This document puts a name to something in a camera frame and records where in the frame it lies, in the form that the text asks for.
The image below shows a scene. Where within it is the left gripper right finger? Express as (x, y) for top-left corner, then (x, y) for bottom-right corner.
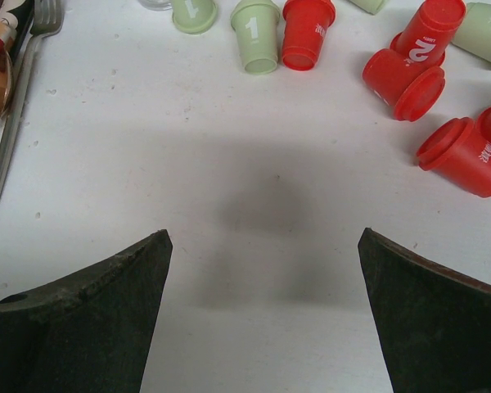
(358, 228), (491, 392)

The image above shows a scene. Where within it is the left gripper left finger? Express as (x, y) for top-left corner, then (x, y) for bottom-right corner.
(0, 230), (173, 392)

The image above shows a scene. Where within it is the metal fork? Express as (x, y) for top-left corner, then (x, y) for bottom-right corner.
(0, 0), (64, 199)

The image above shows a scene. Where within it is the clear glass near rack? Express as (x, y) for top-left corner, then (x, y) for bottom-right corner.
(138, 0), (172, 11)

